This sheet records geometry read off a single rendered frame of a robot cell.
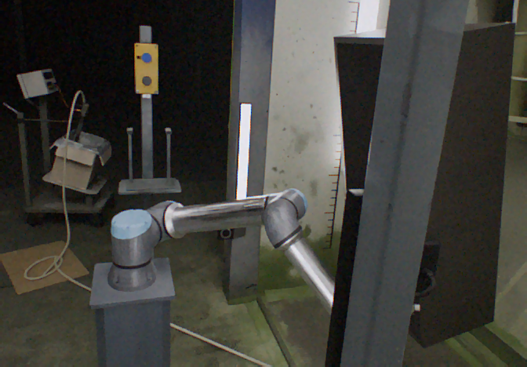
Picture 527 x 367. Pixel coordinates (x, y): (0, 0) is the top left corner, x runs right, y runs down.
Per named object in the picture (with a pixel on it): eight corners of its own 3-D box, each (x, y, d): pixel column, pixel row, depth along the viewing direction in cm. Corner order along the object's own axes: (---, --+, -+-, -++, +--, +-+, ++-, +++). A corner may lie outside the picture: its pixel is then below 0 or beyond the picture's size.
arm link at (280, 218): (269, 201, 135) (401, 377, 130) (283, 191, 146) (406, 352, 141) (245, 220, 141) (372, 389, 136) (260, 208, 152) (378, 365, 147)
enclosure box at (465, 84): (406, 254, 232) (402, 25, 191) (494, 321, 178) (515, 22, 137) (349, 272, 224) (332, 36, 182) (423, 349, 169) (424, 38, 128)
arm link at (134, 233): (103, 259, 165) (101, 218, 160) (132, 242, 180) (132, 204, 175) (134, 270, 159) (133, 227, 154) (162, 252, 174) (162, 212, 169)
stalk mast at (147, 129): (154, 290, 277) (150, 27, 231) (154, 296, 271) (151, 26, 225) (144, 291, 275) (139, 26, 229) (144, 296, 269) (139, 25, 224)
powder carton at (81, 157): (59, 161, 390) (71, 121, 382) (107, 176, 400) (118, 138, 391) (38, 179, 340) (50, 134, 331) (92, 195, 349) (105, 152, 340)
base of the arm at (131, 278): (107, 294, 160) (106, 270, 157) (108, 269, 177) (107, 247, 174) (158, 288, 166) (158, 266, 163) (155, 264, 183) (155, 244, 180)
